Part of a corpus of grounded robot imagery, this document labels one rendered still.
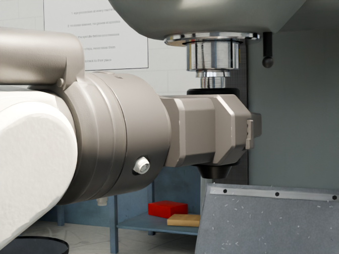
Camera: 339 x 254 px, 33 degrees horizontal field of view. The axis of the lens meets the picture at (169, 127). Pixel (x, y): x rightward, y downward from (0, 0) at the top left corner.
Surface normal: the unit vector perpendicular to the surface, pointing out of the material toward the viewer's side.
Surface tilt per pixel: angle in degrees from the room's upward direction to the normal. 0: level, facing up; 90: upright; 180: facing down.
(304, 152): 90
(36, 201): 98
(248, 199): 63
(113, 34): 90
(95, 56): 90
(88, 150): 95
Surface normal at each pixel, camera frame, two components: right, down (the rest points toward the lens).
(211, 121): 0.76, 0.02
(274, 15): 0.69, 0.61
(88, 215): -0.44, 0.06
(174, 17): -0.22, 0.87
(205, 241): -0.37, -0.40
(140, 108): 0.68, -0.39
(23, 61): 0.73, 0.26
